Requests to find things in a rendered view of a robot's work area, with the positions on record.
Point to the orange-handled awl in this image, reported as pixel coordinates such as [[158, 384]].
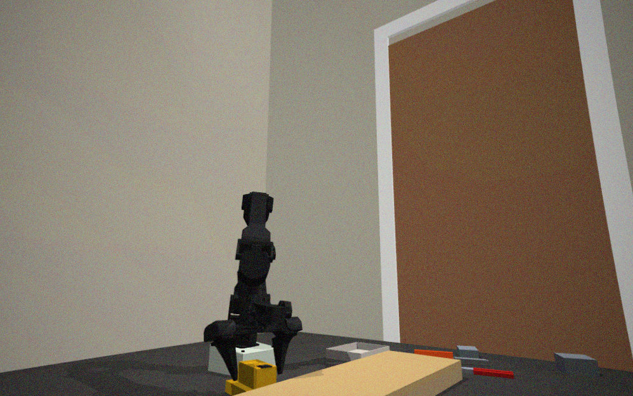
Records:
[[443, 354]]

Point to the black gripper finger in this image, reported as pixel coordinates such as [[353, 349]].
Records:
[[280, 346], [227, 349]]

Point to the tan panel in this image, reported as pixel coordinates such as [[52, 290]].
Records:
[[388, 373]]

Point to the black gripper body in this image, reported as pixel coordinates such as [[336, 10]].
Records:
[[227, 328]]

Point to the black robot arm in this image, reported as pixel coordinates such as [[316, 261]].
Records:
[[256, 252]]

